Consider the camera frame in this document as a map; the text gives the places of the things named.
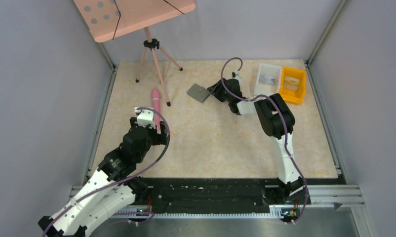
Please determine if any grey-green leather card holder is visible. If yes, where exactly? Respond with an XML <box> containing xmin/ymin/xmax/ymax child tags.
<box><xmin>187</xmin><ymin>83</ymin><xmax>210</xmax><ymax>103</ymax></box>

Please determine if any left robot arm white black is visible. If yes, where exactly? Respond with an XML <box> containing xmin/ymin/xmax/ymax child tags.
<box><xmin>38</xmin><ymin>111</ymin><xmax>170</xmax><ymax>237</ymax></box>

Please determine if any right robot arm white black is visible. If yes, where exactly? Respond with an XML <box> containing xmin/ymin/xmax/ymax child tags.
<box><xmin>207</xmin><ymin>79</ymin><xmax>310</xmax><ymax>205</ymax></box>

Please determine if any card in white bin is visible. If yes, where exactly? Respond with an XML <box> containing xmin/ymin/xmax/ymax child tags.
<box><xmin>259</xmin><ymin>74</ymin><xmax>277</xmax><ymax>86</ymax></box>

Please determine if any card in yellow bin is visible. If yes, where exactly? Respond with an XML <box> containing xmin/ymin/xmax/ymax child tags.
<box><xmin>283</xmin><ymin>76</ymin><xmax>301</xmax><ymax>91</ymax></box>

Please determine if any white plastic bin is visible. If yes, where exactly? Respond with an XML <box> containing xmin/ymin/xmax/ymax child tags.
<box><xmin>253</xmin><ymin>63</ymin><xmax>283</xmax><ymax>96</ymax></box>

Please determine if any pink cylindrical bottle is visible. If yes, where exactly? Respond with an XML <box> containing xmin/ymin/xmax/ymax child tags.
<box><xmin>151</xmin><ymin>88</ymin><xmax>161</xmax><ymax>132</ymax></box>

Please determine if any yellow plastic bin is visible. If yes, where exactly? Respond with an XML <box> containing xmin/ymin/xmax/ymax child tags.
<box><xmin>279</xmin><ymin>67</ymin><xmax>307</xmax><ymax>104</ymax></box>

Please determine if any pink music stand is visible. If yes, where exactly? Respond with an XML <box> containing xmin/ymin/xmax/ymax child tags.
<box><xmin>74</xmin><ymin>0</ymin><xmax>196</xmax><ymax>106</ymax></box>

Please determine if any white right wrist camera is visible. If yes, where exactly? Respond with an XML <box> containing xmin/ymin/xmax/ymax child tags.
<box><xmin>232</xmin><ymin>71</ymin><xmax>242</xmax><ymax>83</ymax></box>

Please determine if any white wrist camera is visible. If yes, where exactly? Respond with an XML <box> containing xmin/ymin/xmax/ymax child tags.
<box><xmin>232</xmin><ymin>71</ymin><xmax>242</xmax><ymax>83</ymax></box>
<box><xmin>134</xmin><ymin>107</ymin><xmax>156</xmax><ymax>129</ymax></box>

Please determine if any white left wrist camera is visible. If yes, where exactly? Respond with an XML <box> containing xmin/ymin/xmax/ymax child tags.
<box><xmin>134</xmin><ymin>107</ymin><xmax>156</xmax><ymax>129</ymax></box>

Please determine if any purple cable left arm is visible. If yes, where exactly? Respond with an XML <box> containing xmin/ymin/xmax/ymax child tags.
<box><xmin>42</xmin><ymin>107</ymin><xmax>171</xmax><ymax>237</ymax></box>

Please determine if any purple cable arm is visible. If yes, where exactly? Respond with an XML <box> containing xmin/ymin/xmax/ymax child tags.
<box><xmin>42</xmin><ymin>107</ymin><xmax>171</xmax><ymax>237</ymax></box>
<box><xmin>220</xmin><ymin>57</ymin><xmax>310</xmax><ymax>225</ymax></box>

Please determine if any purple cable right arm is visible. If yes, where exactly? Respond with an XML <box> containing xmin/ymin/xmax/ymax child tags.
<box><xmin>220</xmin><ymin>57</ymin><xmax>310</xmax><ymax>225</ymax></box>

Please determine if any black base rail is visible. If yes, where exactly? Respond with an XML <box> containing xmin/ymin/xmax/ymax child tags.
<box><xmin>132</xmin><ymin>178</ymin><xmax>312</xmax><ymax>215</ymax></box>

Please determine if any aluminium frame rail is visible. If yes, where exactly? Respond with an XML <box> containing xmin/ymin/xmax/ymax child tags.
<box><xmin>70</xmin><ymin>185</ymin><xmax>365</xmax><ymax>220</ymax></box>

